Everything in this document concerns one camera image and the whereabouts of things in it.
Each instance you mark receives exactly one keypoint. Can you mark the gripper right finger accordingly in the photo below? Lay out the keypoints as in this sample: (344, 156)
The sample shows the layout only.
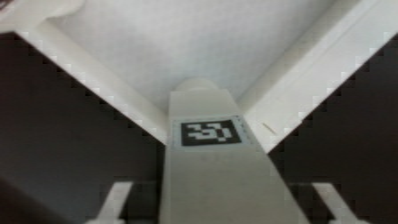
(323, 204)

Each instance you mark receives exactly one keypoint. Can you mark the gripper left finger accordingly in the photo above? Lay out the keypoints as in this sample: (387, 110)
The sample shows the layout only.
(129, 206)

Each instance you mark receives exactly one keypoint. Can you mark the white desk leg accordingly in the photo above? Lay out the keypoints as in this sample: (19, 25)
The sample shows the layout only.
(223, 188)

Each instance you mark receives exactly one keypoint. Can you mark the white desk tabletop tray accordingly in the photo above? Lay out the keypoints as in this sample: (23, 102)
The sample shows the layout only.
(275, 48)

